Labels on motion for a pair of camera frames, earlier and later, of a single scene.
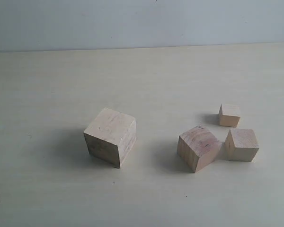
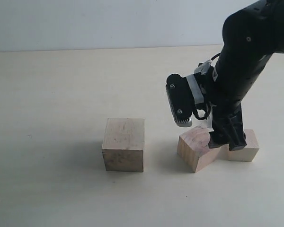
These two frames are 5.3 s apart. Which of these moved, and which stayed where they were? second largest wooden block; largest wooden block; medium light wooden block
Moved: largest wooden block
Stayed: second largest wooden block; medium light wooden block
